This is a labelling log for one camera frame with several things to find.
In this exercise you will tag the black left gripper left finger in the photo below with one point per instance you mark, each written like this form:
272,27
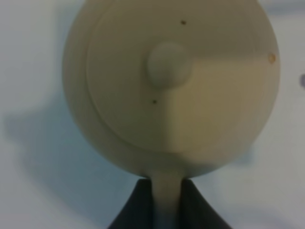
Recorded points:
137,213

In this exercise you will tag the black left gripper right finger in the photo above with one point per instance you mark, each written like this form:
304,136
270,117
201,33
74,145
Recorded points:
195,212

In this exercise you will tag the beige teapot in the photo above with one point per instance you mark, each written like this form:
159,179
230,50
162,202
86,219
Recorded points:
171,89

